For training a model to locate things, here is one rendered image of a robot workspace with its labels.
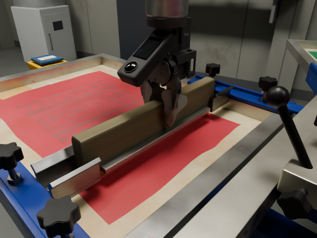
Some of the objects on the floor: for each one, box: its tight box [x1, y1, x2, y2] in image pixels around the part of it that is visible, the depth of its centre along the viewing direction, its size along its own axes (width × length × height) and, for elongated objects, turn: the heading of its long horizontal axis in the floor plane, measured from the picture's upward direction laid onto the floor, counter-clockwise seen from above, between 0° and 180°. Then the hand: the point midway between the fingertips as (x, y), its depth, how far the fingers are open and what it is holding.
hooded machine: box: [11, 0, 76, 62], centre depth 391 cm, size 64×54×126 cm
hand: (158, 119), depth 55 cm, fingers open, 4 cm apart
